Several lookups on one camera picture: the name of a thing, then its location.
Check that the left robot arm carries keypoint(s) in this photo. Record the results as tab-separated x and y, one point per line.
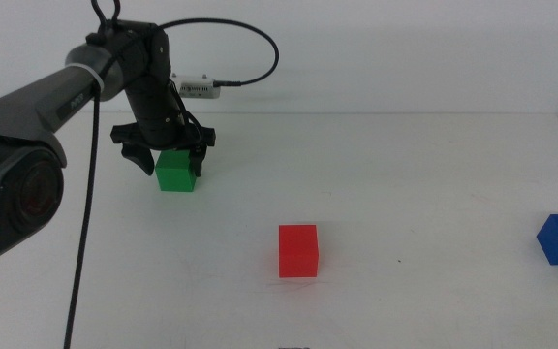
27	111

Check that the red cube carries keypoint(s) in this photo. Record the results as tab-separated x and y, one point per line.
298	252

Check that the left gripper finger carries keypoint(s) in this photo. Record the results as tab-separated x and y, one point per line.
198	160
141	157

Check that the white zip tie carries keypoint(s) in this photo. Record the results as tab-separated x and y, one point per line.
96	76

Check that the green cube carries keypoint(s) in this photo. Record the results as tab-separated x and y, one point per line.
175	177

